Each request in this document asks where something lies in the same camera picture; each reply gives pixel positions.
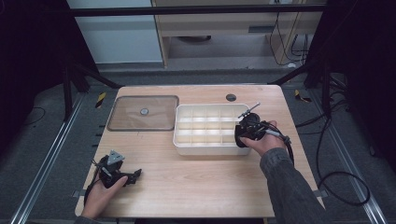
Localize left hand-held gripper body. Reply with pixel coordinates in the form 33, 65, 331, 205
92, 149, 126, 189

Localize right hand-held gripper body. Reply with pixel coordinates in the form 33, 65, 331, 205
234, 102, 269, 140

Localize white divided storage box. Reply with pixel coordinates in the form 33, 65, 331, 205
172, 103, 252, 156

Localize person's right hand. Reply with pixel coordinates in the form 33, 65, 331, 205
239, 119, 288, 158

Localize person's left hand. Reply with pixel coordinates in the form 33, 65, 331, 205
80, 175, 130, 220

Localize clear plastic box lid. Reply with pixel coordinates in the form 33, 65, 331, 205
106, 94, 180, 133

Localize yellow black tape strip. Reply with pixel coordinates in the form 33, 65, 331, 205
94, 91, 107, 109
293, 89, 313, 104

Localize black metal stand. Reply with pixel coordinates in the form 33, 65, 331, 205
61, 55, 123, 123
270, 59, 333, 119

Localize wooden desk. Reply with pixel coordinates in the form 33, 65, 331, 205
151, 0, 325, 69

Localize white cabinet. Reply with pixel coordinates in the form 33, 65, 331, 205
66, 0, 164, 65

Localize black curtain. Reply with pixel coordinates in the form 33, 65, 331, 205
305, 0, 396, 173
0, 0, 98, 152

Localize left hand-held gripper cable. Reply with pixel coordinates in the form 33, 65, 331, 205
83, 159, 105, 205

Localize hand-held gripper cable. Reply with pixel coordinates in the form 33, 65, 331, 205
264, 120, 296, 166
83, 159, 105, 205

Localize right hand-held gripper cable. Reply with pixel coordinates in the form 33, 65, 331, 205
264, 120, 296, 166

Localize aluminium floor rail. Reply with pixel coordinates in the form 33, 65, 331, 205
9, 92, 86, 224
310, 89, 389, 224

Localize hanging black desk cables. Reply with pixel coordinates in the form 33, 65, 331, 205
268, 11, 310, 67

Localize thin black floor cable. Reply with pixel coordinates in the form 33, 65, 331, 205
18, 106, 47, 128

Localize looped black floor cable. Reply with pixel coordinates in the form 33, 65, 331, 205
315, 117, 372, 207

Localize black horizontal frame bar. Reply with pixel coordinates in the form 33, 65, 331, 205
68, 4, 327, 17

